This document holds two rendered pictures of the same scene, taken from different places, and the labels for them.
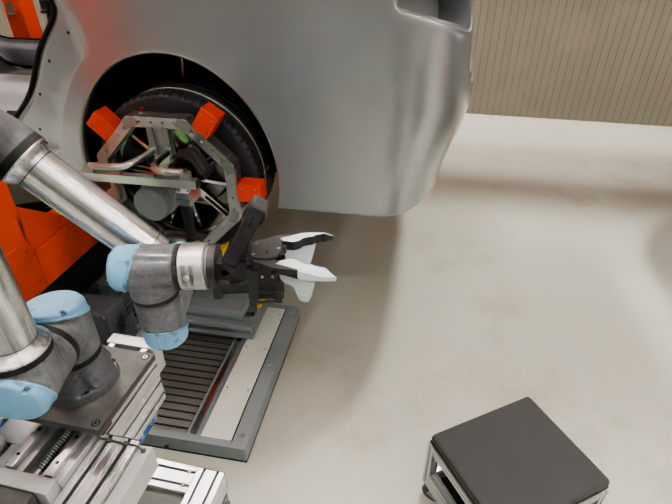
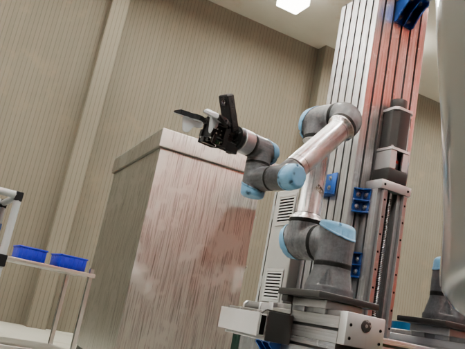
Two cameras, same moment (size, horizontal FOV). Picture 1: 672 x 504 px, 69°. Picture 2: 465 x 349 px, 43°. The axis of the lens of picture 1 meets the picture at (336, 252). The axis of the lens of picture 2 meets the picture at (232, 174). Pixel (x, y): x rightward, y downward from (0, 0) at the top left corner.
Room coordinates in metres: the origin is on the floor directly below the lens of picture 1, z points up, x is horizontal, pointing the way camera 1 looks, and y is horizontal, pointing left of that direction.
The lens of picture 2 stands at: (2.02, -0.84, 0.69)
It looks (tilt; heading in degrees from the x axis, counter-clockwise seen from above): 13 degrees up; 143
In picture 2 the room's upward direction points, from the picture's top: 11 degrees clockwise
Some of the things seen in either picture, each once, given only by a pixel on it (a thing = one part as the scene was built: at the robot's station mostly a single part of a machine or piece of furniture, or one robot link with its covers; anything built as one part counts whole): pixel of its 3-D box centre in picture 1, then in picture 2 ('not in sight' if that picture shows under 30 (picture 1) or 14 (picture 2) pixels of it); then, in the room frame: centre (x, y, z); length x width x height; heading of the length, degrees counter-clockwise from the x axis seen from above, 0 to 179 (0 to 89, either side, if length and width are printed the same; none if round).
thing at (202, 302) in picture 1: (209, 271); not in sight; (1.88, 0.60, 0.32); 0.40 x 0.30 x 0.28; 80
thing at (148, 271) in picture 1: (148, 269); (260, 150); (0.64, 0.30, 1.21); 0.11 x 0.08 x 0.09; 92
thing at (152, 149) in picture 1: (120, 149); not in sight; (1.61, 0.75, 1.03); 0.19 x 0.18 x 0.11; 170
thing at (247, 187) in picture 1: (251, 190); not in sight; (1.66, 0.32, 0.85); 0.09 x 0.08 x 0.07; 80
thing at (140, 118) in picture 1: (172, 184); not in sight; (1.72, 0.63, 0.85); 0.54 x 0.07 x 0.54; 80
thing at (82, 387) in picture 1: (77, 364); (330, 279); (0.76, 0.57, 0.87); 0.15 x 0.15 x 0.10
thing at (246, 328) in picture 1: (214, 302); not in sight; (1.88, 0.60, 0.13); 0.50 x 0.36 x 0.10; 80
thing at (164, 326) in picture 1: (164, 309); (258, 179); (0.66, 0.30, 1.12); 0.11 x 0.08 x 0.11; 2
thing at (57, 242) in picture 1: (59, 213); not in sight; (1.77, 1.14, 0.69); 0.52 x 0.17 x 0.35; 170
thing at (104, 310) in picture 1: (122, 310); not in sight; (1.68, 0.95, 0.26); 0.42 x 0.18 x 0.35; 170
